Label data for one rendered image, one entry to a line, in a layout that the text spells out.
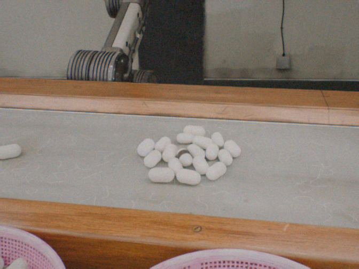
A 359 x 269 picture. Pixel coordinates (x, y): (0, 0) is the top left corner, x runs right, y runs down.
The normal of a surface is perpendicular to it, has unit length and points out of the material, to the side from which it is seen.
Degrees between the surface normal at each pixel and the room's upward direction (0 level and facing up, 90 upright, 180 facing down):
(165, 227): 0
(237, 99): 0
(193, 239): 0
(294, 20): 90
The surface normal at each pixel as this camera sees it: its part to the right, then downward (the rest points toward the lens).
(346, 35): -0.07, 0.48
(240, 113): -0.12, -0.28
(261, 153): -0.02, -0.88
